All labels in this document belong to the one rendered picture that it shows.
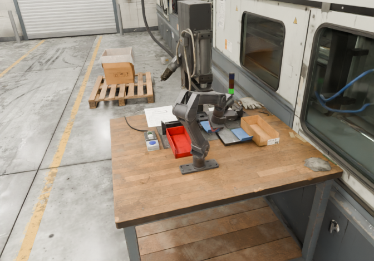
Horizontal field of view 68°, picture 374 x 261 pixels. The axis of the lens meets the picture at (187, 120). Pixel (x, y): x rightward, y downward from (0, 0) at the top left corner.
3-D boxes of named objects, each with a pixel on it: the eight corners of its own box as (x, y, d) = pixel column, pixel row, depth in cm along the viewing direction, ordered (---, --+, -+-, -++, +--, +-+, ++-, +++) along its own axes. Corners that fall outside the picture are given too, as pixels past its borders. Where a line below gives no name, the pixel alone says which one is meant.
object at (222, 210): (139, 337, 156) (114, 222, 114) (127, 211, 241) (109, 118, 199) (313, 281, 180) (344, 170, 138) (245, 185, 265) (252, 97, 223)
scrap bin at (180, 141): (175, 158, 153) (175, 149, 150) (166, 136, 174) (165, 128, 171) (196, 154, 155) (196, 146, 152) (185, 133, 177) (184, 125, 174)
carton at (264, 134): (259, 148, 160) (260, 136, 157) (240, 128, 182) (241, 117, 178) (278, 144, 163) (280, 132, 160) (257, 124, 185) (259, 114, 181)
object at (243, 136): (242, 142, 161) (242, 138, 160) (230, 130, 174) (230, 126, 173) (252, 140, 163) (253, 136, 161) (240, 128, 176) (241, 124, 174)
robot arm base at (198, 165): (177, 154, 143) (181, 162, 137) (214, 147, 147) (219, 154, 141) (178, 167, 146) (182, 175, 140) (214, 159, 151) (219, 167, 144)
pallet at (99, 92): (99, 83, 539) (98, 75, 532) (151, 78, 550) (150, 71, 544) (89, 108, 433) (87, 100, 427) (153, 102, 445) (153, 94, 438)
